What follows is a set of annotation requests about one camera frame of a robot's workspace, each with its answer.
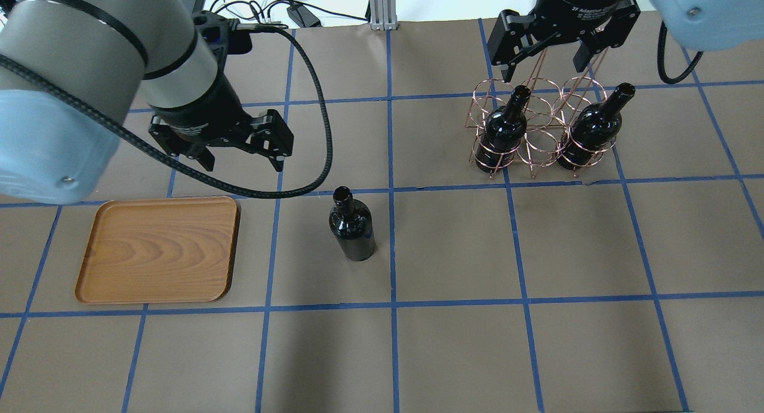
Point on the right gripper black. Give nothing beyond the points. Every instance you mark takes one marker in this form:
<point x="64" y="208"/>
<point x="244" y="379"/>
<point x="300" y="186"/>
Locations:
<point x="584" y="6"/>

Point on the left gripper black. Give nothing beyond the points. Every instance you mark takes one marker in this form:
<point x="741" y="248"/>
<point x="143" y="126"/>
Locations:
<point x="200" y="116"/>

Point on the dark wine bottle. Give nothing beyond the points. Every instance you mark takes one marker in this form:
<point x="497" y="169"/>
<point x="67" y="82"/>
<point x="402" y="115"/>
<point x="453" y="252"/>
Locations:
<point x="502" y="132"/>
<point x="596" y="125"/>
<point x="351" y="223"/>

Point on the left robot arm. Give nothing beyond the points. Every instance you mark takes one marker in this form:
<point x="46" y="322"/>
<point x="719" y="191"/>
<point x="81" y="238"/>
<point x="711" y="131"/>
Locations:
<point x="78" y="76"/>

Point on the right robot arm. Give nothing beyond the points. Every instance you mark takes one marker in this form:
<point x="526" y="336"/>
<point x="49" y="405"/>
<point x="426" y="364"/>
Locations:
<point x="700" y="25"/>

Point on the wooden tray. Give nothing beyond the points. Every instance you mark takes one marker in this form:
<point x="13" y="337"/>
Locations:
<point x="175" y="250"/>

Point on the black power adapter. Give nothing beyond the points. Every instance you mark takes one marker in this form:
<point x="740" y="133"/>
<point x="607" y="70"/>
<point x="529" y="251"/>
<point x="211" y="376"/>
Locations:
<point x="302" y="16"/>

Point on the copper wire bottle basket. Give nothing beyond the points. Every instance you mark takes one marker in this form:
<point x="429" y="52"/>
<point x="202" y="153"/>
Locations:
<point x="550" y="114"/>

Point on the aluminium frame post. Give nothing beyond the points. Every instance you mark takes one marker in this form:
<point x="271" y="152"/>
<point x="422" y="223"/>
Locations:
<point x="383" y="15"/>

